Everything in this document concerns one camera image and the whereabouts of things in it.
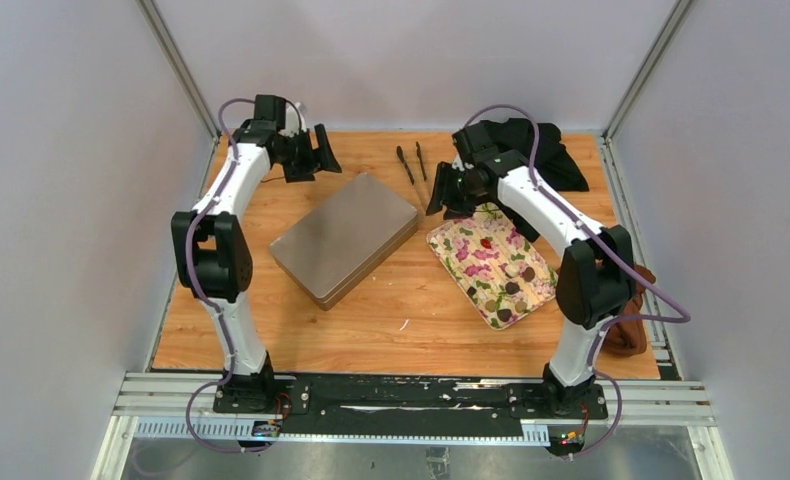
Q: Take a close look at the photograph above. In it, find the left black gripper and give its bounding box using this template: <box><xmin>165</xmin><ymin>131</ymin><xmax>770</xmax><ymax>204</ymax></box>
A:
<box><xmin>275</xmin><ymin>125</ymin><xmax>340</xmax><ymax>184</ymax></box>

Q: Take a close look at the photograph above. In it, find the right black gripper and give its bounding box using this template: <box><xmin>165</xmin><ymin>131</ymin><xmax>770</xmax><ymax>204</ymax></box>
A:
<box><xmin>426</xmin><ymin>162</ymin><xmax>485</xmax><ymax>221</ymax></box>

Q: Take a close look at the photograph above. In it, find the metallic box lid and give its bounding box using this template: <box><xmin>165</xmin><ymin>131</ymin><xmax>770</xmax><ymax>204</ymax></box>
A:
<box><xmin>269</xmin><ymin>173</ymin><xmax>419</xmax><ymax>311</ymax></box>

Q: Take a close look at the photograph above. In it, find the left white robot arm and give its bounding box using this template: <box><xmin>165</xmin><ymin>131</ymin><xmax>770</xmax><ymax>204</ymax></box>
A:
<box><xmin>170</xmin><ymin>94</ymin><xmax>341</xmax><ymax>413</ymax></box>

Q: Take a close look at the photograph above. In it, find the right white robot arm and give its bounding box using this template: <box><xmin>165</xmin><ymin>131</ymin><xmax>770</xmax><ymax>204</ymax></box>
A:
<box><xmin>426</xmin><ymin>123</ymin><xmax>636</xmax><ymax>418</ymax></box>

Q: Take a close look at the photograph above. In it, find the white chocolate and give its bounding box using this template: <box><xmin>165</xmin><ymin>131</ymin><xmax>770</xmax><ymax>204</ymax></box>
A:
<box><xmin>505</xmin><ymin>264</ymin><xmax>519</xmax><ymax>278</ymax></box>

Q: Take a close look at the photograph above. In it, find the floral rectangular tray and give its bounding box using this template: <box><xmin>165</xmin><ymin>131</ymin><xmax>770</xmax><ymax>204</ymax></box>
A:
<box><xmin>426</xmin><ymin>203</ymin><xmax>558</xmax><ymax>330</ymax></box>

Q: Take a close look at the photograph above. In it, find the black cloth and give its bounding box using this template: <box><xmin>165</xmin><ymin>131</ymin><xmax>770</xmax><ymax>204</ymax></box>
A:
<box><xmin>467</xmin><ymin>118</ymin><xmax>590</xmax><ymax>192</ymax></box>

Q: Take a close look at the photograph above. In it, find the brown cloth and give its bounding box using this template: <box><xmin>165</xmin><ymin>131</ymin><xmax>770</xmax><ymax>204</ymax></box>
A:
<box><xmin>601</xmin><ymin>281</ymin><xmax>648</xmax><ymax>357</ymax></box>

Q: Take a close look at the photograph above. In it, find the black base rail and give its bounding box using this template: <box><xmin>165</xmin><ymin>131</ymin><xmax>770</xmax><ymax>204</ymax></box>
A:
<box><xmin>212</xmin><ymin>373</ymin><xmax>608</xmax><ymax>438</ymax></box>

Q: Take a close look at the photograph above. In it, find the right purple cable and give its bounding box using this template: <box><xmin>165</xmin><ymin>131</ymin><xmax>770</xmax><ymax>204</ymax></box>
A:
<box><xmin>462</xmin><ymin>103</ymin><xmax>692</xmax><ymax>460</ymax></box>

